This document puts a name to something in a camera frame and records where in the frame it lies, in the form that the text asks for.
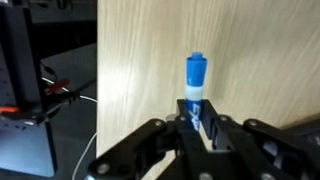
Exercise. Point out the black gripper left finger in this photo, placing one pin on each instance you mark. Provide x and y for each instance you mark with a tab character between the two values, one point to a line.
133	157

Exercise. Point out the orange handled clamp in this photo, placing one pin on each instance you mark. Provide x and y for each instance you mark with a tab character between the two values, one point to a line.
50	90

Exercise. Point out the blue dry erase marker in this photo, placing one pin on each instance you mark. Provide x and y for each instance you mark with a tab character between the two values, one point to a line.
196	66

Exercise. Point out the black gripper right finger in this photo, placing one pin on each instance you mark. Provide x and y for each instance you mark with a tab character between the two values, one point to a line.
263	151

